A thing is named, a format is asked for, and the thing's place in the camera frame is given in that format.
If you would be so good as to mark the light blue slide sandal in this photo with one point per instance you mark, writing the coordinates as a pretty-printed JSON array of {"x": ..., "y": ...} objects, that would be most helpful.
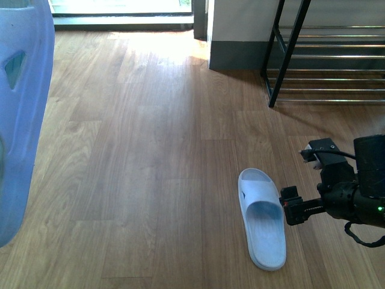
[
  {"x": 27, "y": 52},
  {"x": 263, "y": 218}
]

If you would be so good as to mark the black metal shoe rack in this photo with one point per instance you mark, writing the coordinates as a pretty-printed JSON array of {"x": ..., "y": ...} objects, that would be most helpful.
[{"x": 325, "y": 52}]

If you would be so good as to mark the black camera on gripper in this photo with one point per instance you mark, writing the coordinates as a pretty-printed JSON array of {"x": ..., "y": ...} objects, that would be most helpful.
[{"x": 321, "y": 153}]

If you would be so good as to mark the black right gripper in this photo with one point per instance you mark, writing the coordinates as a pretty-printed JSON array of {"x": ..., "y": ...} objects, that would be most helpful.
[{"x": 337, "y": 189}]

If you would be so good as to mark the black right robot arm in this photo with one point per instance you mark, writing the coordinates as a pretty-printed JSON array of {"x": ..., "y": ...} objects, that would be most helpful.
[{"x": 368, "y": 165}]

